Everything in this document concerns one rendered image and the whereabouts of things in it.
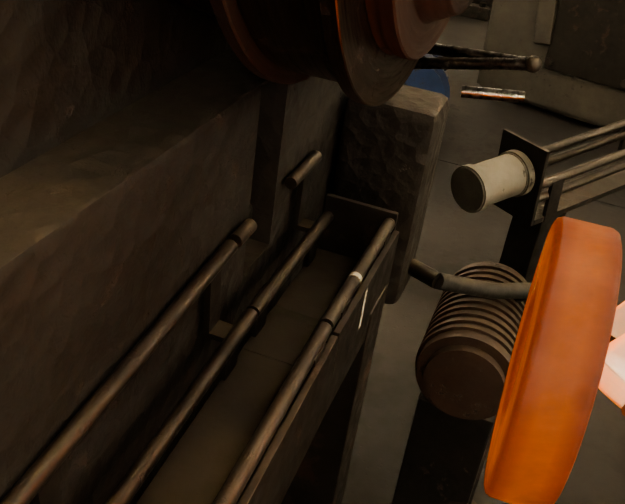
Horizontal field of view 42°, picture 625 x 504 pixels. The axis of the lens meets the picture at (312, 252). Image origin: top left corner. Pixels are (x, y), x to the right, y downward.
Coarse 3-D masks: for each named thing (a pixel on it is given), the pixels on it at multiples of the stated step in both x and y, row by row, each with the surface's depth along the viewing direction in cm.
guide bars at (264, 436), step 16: (384, 224) 78; (384, 240) 76; (368, 256) 73; (368, 272) 74; (352, 288) 68; (336, 304) 65; (320, 320) 64; (336, 320) 64; (320, 336) 62; (304, 352) 60; (320, 352) 61; (304, 368) 59; (288, 384) 57; (288, 400) 56; (272, 416) 54; (256, 432) 53; (272, 432) 54; (256, 448) 52; (240, 464) 51; (256, 464) 52; (240, 480) 50; (224, 496) 49; (240, 496) 51
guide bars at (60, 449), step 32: (320, 160) 79; (256, 224) 65; (320, 224) 79; (224, 256) 61; (288, 256) 73; (192, 288) 57; (160, 320) 54; (256, 320) 68; (224, 352) 61; (192, 384) 58; (96, 416) 47; (64, 448) 44; (160, 448) 53; (32, 480) 42; (128, 480) 50
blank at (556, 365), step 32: (576, 224) 41; (544, 256) 44; (576, 256) 38; (608, 256) 39; (544, 288) 38; (576, 288) 37; (608, 288) 37; (544, 320) 37; (576, 320) 37; (608, 320) 36; (512, 352) 51; (544, 352) 36; (576, 352) 36; (512, 384) 46; (544, 384) 36; (576, 384) 36; (512, 416) 37; (544, 416) 36; (576, 416) 36; (512, 448) 38; (544, 448) 37; (576, 448) 37; (512, 480) 39; (544, 480) 38
